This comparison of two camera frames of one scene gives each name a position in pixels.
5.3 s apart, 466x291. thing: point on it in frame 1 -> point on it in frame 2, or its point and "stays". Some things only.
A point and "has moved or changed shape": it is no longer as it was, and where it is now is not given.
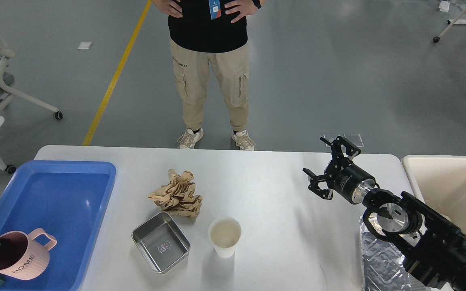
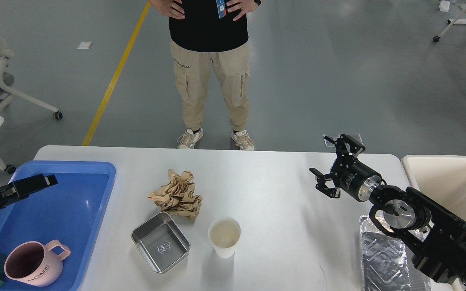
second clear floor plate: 356,139 stays
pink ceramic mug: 19,256 has moved or changed shape
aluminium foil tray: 384,268 stays
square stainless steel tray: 161,242 stays
